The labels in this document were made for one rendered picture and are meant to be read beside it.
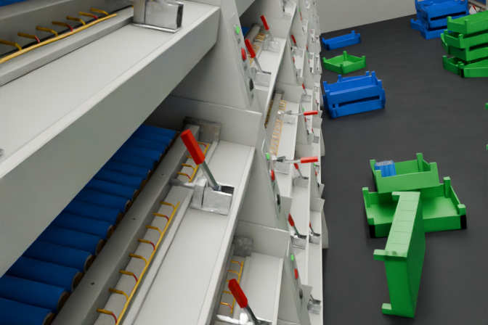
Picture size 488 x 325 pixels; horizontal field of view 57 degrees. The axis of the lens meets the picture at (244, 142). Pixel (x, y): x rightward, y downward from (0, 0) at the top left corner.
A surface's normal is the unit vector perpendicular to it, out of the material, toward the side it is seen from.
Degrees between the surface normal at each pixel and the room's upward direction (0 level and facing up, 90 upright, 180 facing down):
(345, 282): 0
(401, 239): 0
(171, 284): 22
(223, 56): 90
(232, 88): 90
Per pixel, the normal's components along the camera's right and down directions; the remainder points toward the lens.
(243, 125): -0.14, 0.42
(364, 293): -0.23, -0.90
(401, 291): -0.42, 0.44
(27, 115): 0.15, -0.89
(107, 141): 0.98, 0.20
